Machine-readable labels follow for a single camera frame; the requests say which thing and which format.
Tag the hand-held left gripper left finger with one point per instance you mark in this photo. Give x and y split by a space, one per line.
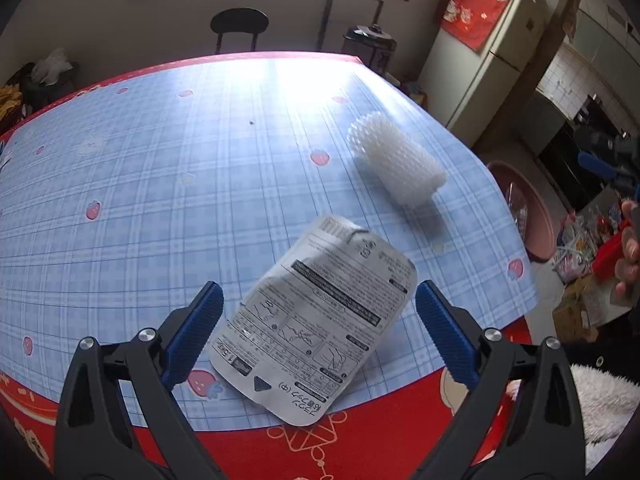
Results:
192 335

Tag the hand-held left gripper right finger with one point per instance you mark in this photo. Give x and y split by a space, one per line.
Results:
447 335

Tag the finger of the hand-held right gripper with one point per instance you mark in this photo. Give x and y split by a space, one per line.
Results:
597 164

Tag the pink plastic basin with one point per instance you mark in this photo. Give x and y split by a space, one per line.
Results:
537 215

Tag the white printed pouch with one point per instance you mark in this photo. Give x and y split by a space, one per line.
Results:
320 315

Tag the white foam net sleeve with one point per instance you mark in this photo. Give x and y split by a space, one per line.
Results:
395 160

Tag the person's right hand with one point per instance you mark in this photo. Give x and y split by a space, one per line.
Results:
631 260

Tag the black kitchen stove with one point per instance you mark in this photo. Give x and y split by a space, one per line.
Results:
575 155

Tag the pile of snack packets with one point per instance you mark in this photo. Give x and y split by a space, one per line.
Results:
585 245

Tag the grey kitchen cabinets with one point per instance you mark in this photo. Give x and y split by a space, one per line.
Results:
607 15

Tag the cardboard box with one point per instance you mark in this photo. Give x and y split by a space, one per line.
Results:
580 310

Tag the cream refrigerator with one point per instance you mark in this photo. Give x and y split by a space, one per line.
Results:
480 70

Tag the white fleece garment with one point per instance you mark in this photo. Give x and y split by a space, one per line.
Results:
605 410

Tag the red printed cloth cover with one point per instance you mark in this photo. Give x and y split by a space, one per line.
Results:
475 10

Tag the colourful cartons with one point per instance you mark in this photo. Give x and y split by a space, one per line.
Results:
412 90

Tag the steel pressure cooker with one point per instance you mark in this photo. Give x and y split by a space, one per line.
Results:
370 45

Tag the grey round stool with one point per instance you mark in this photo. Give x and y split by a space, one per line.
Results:
55 90

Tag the yellow clothes pile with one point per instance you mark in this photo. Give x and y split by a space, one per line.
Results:
10 105

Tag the crumpled white bag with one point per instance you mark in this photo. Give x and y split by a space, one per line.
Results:
49 66

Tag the black metal rack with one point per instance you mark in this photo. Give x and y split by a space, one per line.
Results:
327 15

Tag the black round chair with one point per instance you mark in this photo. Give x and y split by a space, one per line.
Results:
239 22

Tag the wooden door frame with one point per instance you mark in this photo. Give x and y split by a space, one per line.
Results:
555 60

